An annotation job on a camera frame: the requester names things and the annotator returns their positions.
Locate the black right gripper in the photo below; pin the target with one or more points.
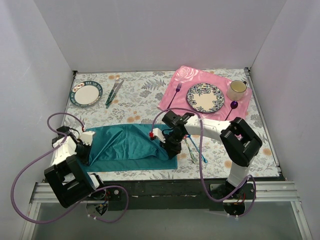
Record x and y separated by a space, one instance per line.
172 147

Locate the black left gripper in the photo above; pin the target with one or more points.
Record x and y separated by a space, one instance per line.
85 153

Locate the teal cloth napkin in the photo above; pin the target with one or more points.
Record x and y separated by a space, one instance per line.
127 147

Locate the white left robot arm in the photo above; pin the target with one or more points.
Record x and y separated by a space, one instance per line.
66 175

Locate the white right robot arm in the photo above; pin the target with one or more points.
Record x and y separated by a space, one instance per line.
241 143

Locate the iridescent gold spoon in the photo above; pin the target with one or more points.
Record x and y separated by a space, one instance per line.
193 158

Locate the iridescent blue fork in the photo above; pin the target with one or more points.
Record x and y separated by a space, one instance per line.
197 148

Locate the pink floral placemat cloth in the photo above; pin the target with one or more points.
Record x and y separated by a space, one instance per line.
221 78

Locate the green rimmed white plate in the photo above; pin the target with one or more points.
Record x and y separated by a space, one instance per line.
85 94

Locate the blue floral white plate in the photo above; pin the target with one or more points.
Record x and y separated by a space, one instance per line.
205 98

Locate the purple metallic fork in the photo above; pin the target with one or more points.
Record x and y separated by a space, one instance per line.
178 88

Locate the purple metallic spoon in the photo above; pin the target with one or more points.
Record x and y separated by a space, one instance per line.
233 105

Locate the cream ceramic mug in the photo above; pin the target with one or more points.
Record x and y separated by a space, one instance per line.
238 90

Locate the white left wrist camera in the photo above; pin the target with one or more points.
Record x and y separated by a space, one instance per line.
87 137

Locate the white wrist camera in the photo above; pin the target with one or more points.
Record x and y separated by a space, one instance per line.
87 137
156 133

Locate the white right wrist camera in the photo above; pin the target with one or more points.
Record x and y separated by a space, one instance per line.
156 133

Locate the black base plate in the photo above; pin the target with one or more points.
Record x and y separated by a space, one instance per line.
162 194

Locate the green handled knife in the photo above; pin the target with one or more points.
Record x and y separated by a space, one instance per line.
114 93

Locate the green handled fork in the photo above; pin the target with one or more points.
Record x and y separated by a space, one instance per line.
116 83

